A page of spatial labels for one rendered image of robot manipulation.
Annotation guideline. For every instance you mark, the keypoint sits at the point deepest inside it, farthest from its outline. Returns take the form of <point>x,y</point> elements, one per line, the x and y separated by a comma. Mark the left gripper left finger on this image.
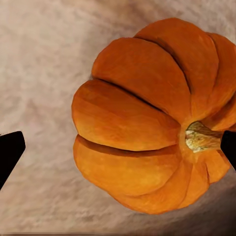
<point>12,147</point>

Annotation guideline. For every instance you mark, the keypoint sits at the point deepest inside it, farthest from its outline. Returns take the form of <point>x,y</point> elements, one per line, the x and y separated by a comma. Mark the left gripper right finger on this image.
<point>228,146</point>

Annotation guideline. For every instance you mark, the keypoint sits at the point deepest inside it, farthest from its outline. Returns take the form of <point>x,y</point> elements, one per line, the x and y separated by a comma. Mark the pumpkin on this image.
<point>151,121</point>

